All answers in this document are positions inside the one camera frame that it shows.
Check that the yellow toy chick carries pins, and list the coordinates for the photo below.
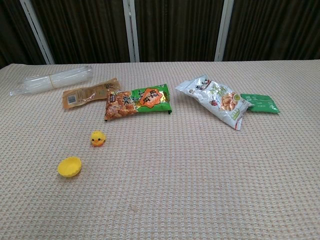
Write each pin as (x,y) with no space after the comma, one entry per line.
(98,138)

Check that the green orange snack bag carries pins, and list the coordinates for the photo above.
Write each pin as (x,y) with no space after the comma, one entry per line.
(140,102)

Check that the pink woven tablecloth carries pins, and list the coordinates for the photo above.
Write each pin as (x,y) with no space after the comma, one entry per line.
(160,175)

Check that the white snack bag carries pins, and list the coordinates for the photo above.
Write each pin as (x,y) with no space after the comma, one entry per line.
(215,100)

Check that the brown snack packet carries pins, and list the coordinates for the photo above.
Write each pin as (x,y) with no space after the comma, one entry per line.
(82,96)

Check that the dark pleated curtain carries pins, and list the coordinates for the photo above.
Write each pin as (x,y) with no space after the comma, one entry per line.
(175,30)

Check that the small green packet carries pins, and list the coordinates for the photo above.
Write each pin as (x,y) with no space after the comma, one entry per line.
(265,105)

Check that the clear plastic straw bundle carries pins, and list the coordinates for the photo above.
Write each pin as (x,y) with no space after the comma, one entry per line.
(50,81)

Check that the white frame post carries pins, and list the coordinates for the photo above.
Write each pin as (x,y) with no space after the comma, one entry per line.
(131,30)
(37,32)
(224,30)

